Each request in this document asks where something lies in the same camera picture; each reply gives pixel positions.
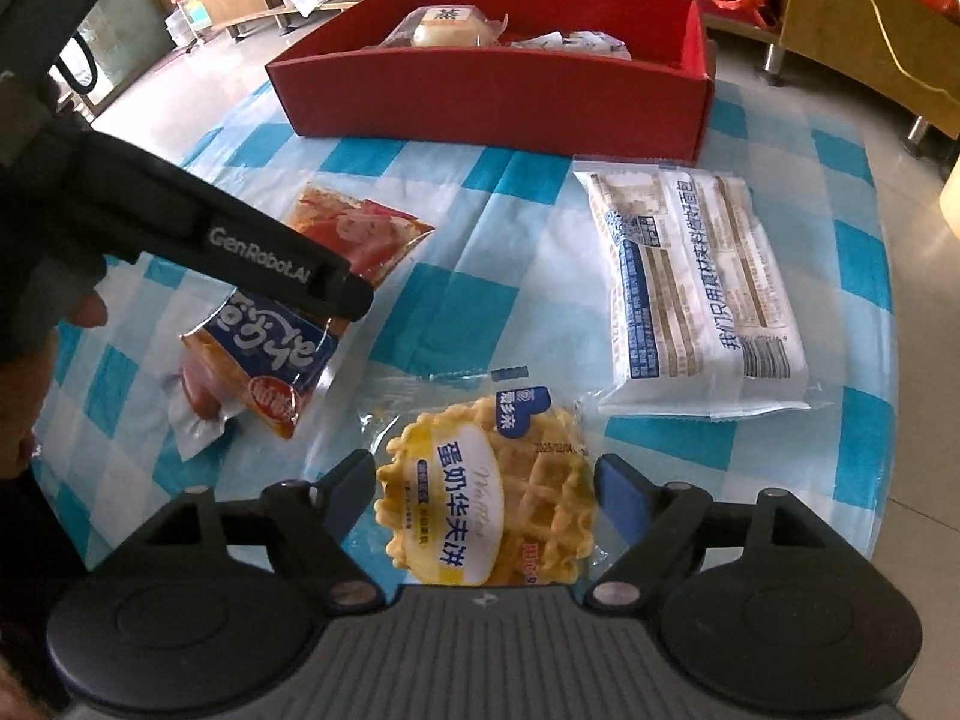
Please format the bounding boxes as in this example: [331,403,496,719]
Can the white biscuit packet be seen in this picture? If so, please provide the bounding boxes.
[571,154,815,421]

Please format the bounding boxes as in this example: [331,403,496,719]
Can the yellow waffle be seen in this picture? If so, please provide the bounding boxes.
[361,364,601,590]

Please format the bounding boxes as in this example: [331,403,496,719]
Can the red cardboard box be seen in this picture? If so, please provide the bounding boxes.
[266,0,717,162]

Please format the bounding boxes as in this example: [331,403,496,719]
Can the round bun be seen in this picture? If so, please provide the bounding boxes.
[379,4,511,50]

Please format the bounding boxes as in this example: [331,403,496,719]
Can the white spicy strip packet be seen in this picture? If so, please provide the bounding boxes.
[562,28,632,61]

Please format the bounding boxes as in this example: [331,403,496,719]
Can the yellow cable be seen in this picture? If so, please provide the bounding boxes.
[829,0,960,102]

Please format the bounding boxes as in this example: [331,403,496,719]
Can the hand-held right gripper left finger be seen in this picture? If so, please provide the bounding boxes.
[146,450,385,610]

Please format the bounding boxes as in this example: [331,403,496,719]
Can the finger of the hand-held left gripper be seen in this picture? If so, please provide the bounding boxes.
[304,256,374,318]

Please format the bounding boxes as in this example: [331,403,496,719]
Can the blue white checked cloth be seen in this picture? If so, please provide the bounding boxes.
[30,79,897,593]

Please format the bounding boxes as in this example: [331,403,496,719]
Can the blue orange sausage packet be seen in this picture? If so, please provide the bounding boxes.
[166,286,340,462]

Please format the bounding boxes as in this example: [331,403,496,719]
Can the person's left hand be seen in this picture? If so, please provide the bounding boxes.
[0,251,110,365]

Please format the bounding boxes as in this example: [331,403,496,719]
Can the person's left forearm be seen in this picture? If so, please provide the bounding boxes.
[0,349,91,593]

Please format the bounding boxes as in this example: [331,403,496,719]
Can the plastic storage drawers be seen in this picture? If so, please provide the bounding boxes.
[161,0,218,50]

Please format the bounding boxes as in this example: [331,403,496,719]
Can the yellow trash bin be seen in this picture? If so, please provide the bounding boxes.
[939,161,960,241]

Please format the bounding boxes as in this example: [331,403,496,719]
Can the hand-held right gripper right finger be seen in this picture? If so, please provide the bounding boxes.
[583,454,824,610]

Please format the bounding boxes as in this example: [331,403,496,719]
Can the red snack packet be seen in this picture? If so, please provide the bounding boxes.
[283,181,437,287]

